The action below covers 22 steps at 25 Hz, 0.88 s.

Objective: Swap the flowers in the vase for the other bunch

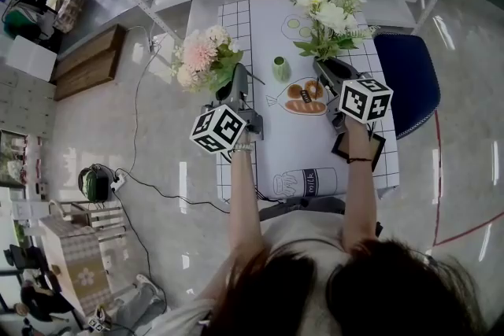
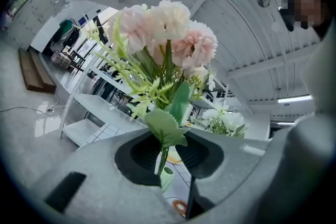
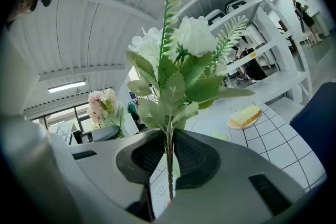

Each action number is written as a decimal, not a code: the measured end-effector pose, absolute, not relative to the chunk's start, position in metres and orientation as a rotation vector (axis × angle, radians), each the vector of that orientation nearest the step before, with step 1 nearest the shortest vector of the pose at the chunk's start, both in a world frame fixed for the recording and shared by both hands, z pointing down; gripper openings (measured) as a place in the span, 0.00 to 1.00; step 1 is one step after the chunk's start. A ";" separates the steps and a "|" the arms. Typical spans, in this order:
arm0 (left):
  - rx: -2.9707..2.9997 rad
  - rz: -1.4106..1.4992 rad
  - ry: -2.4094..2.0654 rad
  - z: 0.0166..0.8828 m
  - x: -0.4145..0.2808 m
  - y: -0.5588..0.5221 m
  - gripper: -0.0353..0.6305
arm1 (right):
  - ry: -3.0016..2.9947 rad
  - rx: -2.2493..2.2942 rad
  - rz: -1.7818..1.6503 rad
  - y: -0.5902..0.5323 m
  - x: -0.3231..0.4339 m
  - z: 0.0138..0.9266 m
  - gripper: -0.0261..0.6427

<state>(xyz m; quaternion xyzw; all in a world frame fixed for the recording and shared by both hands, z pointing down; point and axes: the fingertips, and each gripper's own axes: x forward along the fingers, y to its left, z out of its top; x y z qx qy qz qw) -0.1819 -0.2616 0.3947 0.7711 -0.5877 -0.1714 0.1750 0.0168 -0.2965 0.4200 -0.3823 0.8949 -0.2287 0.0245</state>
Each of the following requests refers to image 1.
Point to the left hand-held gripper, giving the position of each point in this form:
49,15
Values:
220,128

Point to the pink flower bouquet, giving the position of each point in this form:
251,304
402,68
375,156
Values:
201,55

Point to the small white wall plug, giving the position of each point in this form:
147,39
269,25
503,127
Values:
151,45

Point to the white power strip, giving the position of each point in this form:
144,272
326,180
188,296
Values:
121,179

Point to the white grid-pattern tablecloth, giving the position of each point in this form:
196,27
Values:
299,141

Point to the person's light shirt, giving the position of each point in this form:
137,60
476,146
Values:
303,236

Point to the light wooden slatted rack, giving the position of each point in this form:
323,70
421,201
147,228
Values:
102,216

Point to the person's left forearm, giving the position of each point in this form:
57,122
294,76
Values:
242,200

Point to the green vase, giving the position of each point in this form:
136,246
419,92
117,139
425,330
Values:
281,69

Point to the navy blue chair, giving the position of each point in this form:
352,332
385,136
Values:
409,86

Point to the person's right forearm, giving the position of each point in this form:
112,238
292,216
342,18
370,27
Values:
360,193

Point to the black wrist band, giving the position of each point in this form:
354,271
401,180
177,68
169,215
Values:
358,160

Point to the checkered cloth covered cart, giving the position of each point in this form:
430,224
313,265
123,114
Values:
78,259

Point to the white box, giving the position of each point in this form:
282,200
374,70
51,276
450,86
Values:
31,59

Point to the black picture frame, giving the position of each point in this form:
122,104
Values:
340,145

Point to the green and black device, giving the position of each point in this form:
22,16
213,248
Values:
92,185

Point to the person's grey trousers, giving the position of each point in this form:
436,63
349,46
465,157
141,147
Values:
307,206

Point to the white flower bouquet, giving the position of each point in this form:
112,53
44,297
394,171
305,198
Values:
330,15

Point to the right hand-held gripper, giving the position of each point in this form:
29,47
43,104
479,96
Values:
366,100

